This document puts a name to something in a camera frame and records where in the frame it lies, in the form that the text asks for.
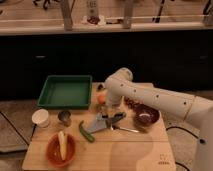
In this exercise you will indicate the orange bowl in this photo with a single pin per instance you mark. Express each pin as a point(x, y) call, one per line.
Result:
point(53, 151)

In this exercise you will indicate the metal spoon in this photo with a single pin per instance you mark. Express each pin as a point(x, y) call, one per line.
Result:
point(125, 129)

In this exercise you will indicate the wooden board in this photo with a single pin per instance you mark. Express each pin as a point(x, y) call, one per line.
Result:
point(112, 150)

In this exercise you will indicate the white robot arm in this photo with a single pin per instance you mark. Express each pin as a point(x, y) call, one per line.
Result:
point(193, 109)

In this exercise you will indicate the dark red bowl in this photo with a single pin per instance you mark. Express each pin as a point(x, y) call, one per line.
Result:
point(146, 116)

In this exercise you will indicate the white paper cup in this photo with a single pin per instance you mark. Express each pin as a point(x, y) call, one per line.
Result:
point(41, 118)

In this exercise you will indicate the green plastic tray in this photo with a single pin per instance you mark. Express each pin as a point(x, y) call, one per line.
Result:
point(66, 91)

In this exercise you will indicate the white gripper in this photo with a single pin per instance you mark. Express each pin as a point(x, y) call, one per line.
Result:
point(113, 103)

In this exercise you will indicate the blue sponge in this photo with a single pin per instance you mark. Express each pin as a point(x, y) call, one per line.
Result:
point(116, 118)

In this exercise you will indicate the grey blue cloth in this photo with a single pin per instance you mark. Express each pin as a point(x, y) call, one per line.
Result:
point(98, 124)

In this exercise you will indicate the orange fruit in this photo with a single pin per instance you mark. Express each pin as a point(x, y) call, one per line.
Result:
point(101, 98)

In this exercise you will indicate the brown grapes cluster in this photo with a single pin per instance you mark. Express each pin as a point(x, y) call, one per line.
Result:
point(131, 104)

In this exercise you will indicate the small metal cup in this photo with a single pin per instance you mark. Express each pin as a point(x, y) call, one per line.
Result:
point(64, 117)

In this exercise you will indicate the green chili pepper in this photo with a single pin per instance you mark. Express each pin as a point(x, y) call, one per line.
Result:
point(85, 134)

